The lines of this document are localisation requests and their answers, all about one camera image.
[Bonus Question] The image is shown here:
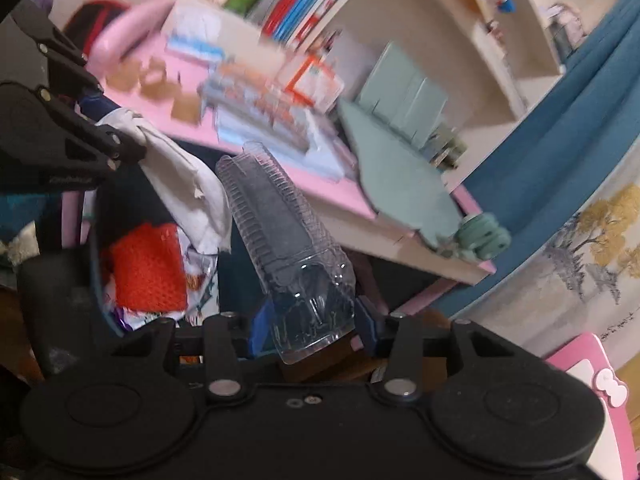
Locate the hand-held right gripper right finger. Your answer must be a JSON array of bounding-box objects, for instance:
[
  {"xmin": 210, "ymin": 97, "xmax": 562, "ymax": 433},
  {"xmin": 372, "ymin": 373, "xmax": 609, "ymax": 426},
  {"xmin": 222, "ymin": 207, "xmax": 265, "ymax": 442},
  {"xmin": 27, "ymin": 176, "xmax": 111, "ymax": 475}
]
[{"xmin": 354, "ymin": 296, "xmax": 532, "ymax": 404}]

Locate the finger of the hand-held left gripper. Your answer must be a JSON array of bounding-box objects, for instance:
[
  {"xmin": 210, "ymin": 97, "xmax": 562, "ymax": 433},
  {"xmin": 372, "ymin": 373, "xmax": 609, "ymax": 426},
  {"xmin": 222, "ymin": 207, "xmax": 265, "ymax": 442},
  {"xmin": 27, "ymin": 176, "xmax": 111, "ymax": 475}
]
[
  {"xmin": 12, "ymin": 10, "xmax": 123, "ymax": 117},
  {"xmin": 37, "ymin": 86, "xmax": 147, "ymax": 170}
]

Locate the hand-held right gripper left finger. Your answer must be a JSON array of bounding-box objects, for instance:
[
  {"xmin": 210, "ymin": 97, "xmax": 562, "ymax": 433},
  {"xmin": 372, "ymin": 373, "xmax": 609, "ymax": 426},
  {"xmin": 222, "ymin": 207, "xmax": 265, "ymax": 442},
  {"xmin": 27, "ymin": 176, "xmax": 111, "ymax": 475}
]
[{"xmin": 110, "ymin": 305, "xmax": 276, "ymax": 403}]

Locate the black waste bin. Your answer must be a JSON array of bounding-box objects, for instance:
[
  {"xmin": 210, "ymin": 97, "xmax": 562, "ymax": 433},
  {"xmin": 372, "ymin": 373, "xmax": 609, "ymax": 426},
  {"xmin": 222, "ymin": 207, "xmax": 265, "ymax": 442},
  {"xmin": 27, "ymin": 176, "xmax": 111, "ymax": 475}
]
[{"xmin": 20, "ymin": 160, "xmax": 273, "ymax": 378}]

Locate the white paper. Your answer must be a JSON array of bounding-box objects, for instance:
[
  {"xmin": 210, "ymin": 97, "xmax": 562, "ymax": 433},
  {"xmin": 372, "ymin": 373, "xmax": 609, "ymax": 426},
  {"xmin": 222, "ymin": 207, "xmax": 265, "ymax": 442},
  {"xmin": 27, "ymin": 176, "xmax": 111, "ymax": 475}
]
[{"xmin": 97, "ymin": 107, "xmax": 234, "ymax": 254}]

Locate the green white wrapper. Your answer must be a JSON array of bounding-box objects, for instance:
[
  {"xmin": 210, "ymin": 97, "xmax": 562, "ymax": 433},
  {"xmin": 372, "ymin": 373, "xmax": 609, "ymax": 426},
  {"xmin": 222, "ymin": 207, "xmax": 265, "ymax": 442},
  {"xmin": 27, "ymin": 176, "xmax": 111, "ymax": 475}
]
[{"xmin": 182, "ymin": 247, "xmax": 222, "ymax": 317}]

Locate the red mesh bag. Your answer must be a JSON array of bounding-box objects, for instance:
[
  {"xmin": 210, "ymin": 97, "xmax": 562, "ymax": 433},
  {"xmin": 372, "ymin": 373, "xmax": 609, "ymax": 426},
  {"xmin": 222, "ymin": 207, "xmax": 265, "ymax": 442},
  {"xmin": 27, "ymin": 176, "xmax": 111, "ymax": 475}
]
[{"xmin": 102, "ymin": 222, "xmax": 189, "ymax": 312}]

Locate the clear plastic tray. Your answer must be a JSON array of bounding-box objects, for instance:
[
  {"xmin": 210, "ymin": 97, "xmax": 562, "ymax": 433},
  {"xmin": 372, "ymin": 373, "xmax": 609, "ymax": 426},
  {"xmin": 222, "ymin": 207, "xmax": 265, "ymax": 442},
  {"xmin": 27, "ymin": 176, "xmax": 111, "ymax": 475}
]
[{"xmin": 215, "ymin": 142, "xmax": 359, "ymax": 367}]

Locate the small cardboard box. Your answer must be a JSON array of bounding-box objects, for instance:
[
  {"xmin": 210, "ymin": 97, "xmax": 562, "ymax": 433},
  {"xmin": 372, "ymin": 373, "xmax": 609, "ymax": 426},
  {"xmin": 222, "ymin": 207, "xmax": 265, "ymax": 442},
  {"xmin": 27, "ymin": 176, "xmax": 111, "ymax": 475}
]
[
  {"xmin": 140, "ymin": 57, "xmax": 179, "ymax": 99},
  {"xmin": 172, "ymin": 95, "xmax": 204, "ymax": 124},
  {"xmin": 107, "ymin": 60, "xmax": 144, "ymax": 92}
]

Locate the red black backpack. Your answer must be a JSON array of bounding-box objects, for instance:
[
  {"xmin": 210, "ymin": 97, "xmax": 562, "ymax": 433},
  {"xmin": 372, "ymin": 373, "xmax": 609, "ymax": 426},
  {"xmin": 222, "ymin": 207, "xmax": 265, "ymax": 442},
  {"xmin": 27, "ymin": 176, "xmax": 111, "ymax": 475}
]
[{"xmin": 62, "ymin": 0, "xmax": 132, "ymax": 47}]

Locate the green knitted toy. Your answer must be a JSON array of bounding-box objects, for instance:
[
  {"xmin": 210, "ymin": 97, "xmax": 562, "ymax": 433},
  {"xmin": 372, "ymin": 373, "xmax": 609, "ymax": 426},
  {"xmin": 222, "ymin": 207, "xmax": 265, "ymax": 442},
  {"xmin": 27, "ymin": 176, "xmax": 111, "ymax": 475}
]
[{"xmin": 440, "ymin": 212, "xmax": 512, "ymax": 264}]

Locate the pink desk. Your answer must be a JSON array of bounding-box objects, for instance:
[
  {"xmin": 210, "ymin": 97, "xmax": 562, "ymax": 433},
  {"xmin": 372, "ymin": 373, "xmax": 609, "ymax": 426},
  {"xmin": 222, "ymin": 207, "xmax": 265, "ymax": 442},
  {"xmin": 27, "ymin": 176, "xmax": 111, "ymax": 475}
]
[{"xmin": 92, "ymin": 0, "xmax": 498, "ymax": 286}]

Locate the stack of workbooks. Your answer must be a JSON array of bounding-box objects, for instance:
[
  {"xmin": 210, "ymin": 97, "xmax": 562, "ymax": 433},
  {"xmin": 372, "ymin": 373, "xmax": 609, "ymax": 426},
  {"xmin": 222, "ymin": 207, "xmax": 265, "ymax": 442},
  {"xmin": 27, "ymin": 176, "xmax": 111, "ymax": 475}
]
[{"xmin": 200, "ymin": 55, "xmax": 359, "ymax": 182}]

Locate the tree print curtain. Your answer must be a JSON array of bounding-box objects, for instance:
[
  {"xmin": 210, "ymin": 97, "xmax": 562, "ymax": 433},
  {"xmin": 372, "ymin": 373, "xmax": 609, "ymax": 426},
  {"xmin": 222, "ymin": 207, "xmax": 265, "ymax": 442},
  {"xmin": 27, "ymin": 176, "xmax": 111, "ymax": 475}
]
[{"xmin": 465, "ymin": 145, "xmax": 640, "ymax": 362}]

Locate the pale green file organiser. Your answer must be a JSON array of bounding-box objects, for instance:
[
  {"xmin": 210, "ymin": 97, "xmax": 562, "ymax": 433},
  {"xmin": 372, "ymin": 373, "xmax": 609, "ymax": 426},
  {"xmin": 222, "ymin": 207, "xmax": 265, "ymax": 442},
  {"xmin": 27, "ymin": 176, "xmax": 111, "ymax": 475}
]
[{"xmin": 357, "ymin": 41, "xmax": 449, "ymax": 147}]

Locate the blue curtain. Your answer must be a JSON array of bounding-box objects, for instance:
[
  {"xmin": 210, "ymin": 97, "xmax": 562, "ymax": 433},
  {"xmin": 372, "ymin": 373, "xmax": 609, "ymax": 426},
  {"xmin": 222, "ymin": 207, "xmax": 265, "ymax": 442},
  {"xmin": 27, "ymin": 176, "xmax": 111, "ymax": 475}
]
[{"xmin": 440, "ymin": 0, "xmax": 640, "ymax": 317}]

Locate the white bookshelf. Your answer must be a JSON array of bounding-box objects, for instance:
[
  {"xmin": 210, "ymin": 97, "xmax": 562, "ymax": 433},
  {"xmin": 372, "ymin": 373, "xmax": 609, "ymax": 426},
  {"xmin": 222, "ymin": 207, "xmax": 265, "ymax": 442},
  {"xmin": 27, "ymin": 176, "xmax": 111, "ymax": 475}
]
[{"xmin": 165, "ymin": 0, "xmax": 567, "ymax": 127}]

